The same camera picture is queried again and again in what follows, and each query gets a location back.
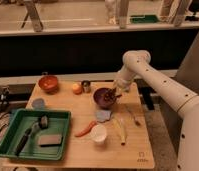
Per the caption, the brown sponge block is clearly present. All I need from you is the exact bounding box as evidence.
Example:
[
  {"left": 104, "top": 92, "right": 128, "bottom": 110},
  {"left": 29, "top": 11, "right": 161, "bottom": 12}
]
[{"left": 38, "top": 134, "right": 62, "bottom": 146}]

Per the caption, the blue cloth centre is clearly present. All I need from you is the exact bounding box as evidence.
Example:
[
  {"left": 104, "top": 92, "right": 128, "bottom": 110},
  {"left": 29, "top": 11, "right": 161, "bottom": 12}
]
[{"left": 95, "top": 110, "right": 111, "bottom": 122}]

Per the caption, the green plastic tray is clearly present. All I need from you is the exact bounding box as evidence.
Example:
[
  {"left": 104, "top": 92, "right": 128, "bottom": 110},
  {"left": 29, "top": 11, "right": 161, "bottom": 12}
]
[{"left": 0, "top": 109, "right": 71, "bottom": 161}]

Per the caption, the small metal cup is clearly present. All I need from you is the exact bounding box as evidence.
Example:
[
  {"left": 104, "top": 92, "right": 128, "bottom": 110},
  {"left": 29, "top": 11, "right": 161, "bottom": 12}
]
[{"left": 81, "top": 80, "right": 91, "bottom": 93}]

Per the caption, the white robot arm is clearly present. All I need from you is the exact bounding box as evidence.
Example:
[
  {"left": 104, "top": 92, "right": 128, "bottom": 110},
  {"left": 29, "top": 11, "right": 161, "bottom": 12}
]
[{"left": 114, "top": 50, "right": 199, "bottom": 171}]

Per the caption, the orange fruit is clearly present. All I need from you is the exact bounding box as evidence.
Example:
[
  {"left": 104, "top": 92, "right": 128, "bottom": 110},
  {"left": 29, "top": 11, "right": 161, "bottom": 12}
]
[{"left": 72, "top": 83, "right": 82, "bottom": 95}]

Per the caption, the orange carrot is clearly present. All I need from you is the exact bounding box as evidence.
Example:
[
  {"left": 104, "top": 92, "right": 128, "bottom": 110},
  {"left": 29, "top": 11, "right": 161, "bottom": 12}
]
[{"left": 74, "top": 121, "right": 97, "bottom": 137}]

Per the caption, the orange bowl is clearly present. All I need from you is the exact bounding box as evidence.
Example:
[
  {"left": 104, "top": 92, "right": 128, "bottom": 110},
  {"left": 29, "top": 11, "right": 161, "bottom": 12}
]
[{"left": 38, "top": 75, "right": 58, "bottom": 92}]

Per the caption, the dark grape bunch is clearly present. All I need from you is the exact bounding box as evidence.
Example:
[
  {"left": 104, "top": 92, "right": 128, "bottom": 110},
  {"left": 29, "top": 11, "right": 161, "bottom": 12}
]
[{"left": 104, "top": 89, "right": 121, "bottom": 103}]

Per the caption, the white paper cup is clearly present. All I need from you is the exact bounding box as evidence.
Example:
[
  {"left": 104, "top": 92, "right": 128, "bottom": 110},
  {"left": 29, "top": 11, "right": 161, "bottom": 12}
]
[{"left": 90, "top": 124, "right": 107, "bottom": 144}]

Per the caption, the green box in background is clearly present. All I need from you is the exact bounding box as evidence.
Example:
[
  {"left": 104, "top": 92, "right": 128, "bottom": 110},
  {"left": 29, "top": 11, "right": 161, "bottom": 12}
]
[{"left": 130, "top": 15, "right": 158, "bottom": 23}]

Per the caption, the black handled brush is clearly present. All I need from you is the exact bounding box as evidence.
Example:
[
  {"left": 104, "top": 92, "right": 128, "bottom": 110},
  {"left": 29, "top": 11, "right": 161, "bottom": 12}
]
[{"left": 14, "top": 115, "right": 48, "bottom": 156}]

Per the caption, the dark purple bowl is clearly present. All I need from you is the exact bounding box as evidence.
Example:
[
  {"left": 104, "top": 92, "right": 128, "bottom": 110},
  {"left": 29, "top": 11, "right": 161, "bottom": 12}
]
[{"left": 93, "top": 87, "right": 116, "bottom": 109}]

